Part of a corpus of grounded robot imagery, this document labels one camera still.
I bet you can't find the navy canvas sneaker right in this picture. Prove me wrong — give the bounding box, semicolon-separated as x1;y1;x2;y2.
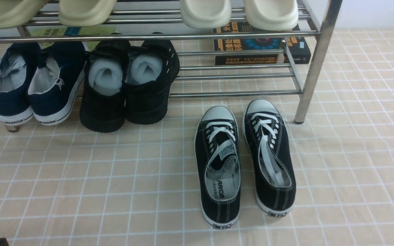
27;41;87;126

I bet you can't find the beige checkered floor mat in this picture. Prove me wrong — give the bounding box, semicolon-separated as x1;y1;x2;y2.
0;29;394;246

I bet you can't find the black book with orange text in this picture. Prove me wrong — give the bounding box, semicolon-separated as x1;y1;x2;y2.
213;37;311;66

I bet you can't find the black leather shoe right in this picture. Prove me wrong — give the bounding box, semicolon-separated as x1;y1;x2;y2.
124;40;180;125

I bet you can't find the black canvas sneaker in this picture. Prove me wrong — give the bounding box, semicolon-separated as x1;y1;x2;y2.
194;106;241;230
242;98;297;217

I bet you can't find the beige slipper far left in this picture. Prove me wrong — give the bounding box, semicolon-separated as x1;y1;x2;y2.
0;0;49;29

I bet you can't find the black leather shoe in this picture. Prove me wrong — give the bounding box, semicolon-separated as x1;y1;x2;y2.
124;40;180;125
79;40;131;133

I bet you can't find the cream slipper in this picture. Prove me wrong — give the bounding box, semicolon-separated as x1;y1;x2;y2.
243;0;299;31
180;0;232;29

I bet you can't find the silver metal shoe rack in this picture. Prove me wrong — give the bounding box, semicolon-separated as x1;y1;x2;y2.
0;0;343;124

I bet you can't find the black leather shoe left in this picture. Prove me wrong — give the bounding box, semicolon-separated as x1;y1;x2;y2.
79;40;131;133

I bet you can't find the navy canvas sneaker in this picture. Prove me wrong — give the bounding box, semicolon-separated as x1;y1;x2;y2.
0;42;41;126
27;41;87;126

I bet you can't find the beige slipper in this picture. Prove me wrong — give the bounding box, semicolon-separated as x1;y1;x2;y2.
59;0;117;27
0;0;49;29

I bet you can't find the yellow green book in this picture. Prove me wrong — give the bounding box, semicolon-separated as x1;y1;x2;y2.
30;26;118;37

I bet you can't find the cream slipper far right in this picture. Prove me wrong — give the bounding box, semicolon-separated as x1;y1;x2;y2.
243;0;299;31

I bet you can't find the navy canvas sneaker left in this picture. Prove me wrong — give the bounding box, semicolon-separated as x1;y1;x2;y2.
0;42;41;126

